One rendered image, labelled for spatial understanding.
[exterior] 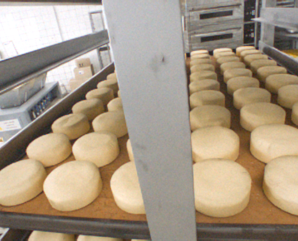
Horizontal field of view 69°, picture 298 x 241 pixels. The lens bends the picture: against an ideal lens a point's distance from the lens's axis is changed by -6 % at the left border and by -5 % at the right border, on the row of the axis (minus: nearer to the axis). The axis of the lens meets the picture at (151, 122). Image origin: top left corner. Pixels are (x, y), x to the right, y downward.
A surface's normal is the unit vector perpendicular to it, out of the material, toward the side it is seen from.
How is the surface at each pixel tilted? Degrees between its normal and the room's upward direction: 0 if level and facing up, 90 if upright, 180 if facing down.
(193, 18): 90
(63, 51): 90
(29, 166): 0
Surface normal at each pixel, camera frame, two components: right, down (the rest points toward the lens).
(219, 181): -0.14, -0.89
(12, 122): 0.05, 0.44
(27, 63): 0.98, -0.05
